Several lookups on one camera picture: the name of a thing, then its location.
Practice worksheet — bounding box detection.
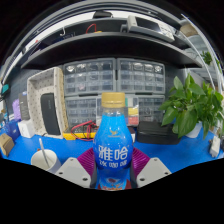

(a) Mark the grey parts drawer cabinet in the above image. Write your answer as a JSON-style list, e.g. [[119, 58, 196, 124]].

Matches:
[[64, 95, 103, 128], [63, 58, 117, 98], [137, 94, 166, 124], [116, 58, 167, 95]]

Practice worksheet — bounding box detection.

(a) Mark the white ribbed mug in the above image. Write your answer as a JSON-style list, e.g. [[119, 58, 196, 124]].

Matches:
[[30, 148, 63, 175]]

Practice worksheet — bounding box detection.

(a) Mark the white metal shelf unit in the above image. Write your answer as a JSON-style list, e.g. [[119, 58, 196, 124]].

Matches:
[[179, 19, 224, 88]]

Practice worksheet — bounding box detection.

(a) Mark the white perforated tray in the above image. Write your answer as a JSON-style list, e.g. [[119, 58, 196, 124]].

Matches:
[[26, 66, 68, 139]]

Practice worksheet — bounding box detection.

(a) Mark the potted green plant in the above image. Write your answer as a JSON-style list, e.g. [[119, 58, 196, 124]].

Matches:
[[158, 73, 224, 139]]

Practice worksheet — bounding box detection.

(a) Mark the dark grey upright box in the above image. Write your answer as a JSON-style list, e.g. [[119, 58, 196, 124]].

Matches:
[[18, 91, 32, 122]]

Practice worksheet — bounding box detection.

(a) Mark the yellow multimeter with red leads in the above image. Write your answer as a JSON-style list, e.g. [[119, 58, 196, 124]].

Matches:
[[62, 120, 99, 142]]

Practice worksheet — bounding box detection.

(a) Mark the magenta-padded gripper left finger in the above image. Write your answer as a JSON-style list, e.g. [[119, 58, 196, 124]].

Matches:
[[54, 147, 99, 189]]

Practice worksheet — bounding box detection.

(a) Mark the white spoon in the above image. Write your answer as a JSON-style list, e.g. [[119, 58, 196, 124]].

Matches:
[[38, 137, 51, 169]]

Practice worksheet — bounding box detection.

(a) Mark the black workbench shelf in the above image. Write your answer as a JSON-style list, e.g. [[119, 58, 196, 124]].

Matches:
[[20, 31, 204, 70]]

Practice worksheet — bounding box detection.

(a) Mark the black rounded speaker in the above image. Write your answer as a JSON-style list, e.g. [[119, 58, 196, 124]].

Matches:
[[39, 92, 63, 136]]

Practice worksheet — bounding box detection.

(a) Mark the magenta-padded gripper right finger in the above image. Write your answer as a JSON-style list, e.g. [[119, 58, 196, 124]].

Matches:
[[129, 147, 172, 189]]

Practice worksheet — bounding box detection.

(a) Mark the blue drink bottle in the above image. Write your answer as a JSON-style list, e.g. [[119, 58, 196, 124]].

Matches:
[[93, 91, 134, 192]]

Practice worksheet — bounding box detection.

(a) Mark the black flat case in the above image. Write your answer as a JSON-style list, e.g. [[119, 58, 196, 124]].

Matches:
[[135, 120, 181, 146]]

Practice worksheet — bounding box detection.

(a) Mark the white power adapter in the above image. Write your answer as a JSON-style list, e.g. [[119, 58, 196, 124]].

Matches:
[[209, 135, 222, 158]]

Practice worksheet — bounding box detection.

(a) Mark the grey oscilloscope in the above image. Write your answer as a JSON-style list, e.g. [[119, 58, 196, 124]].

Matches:
[[126, 14, 176, 44]]

